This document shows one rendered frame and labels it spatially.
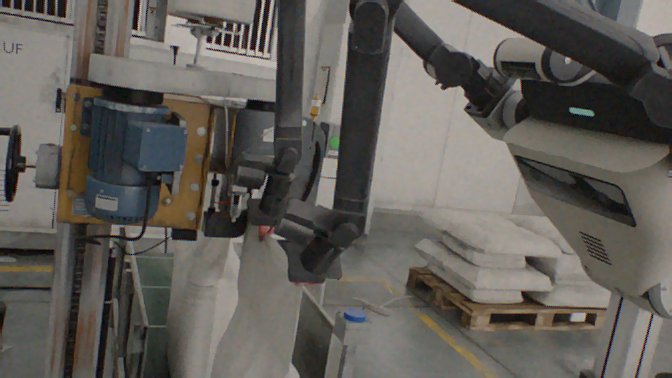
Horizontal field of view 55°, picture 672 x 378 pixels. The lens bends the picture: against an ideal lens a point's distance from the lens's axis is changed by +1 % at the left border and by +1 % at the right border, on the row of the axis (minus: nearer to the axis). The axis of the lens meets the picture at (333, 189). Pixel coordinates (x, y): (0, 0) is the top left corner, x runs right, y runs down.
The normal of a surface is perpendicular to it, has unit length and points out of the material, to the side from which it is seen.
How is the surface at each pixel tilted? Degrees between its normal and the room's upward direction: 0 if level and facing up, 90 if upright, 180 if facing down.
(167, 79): 90
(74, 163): 90
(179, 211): 90
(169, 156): 90
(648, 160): 40
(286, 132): 101
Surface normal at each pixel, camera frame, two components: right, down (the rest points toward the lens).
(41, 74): 0.35, 0.22
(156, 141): 0.71, 0.24
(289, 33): 0.11, 0.39
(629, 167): -0.48, -0.80
